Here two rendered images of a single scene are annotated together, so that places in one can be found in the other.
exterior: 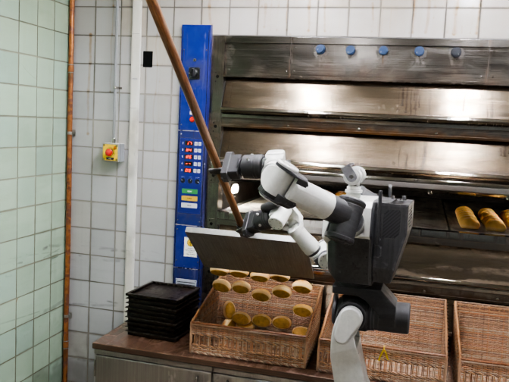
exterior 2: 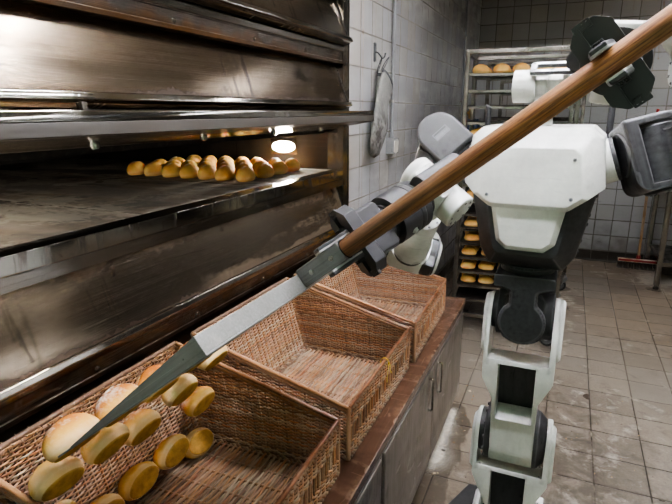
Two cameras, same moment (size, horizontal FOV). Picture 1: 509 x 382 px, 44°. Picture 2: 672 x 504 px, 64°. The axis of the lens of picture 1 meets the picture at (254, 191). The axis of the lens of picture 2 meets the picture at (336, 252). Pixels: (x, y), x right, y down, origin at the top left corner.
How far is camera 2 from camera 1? 2.72 m
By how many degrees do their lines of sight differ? 80
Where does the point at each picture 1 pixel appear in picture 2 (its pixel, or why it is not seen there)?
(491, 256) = (297, 206)
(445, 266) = (276, 235)
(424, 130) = (243, 32)
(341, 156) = (161, 77)
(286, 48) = not seen: outside the picture
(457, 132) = (269, 38)
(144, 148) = not seen: outside the picture
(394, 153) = (219, 71)
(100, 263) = not seen: outside the picture
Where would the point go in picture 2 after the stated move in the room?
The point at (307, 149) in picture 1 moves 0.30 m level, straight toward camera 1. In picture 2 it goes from (98, 61) to (231, 58)
